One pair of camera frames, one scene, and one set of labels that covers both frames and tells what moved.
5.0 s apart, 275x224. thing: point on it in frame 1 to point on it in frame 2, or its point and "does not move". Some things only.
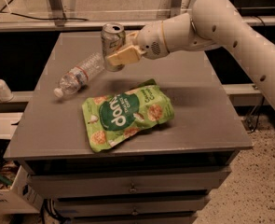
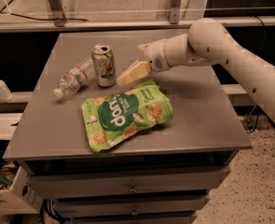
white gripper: [150, 41] to [155, 55]
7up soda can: [113, 39] to [104, 64]
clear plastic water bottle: [72, 81] does not move
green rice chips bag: [115, 119] does not move
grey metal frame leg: [57, 5] does not move
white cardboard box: [21, 198] does not move
